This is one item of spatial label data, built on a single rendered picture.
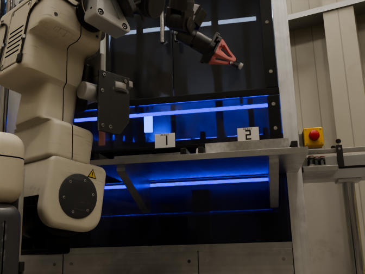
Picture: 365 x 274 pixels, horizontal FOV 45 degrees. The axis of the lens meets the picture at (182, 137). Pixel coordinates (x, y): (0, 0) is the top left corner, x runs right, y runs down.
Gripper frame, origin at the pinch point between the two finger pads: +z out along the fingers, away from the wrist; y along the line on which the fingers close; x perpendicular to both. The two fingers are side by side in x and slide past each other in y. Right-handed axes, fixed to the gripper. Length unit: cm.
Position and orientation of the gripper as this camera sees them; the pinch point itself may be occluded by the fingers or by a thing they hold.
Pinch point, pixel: (231, 61)
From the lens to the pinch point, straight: 148.0
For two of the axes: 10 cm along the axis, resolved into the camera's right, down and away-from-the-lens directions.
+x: -3.6, 7.9, -4.9
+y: -3.2, 3.9, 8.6
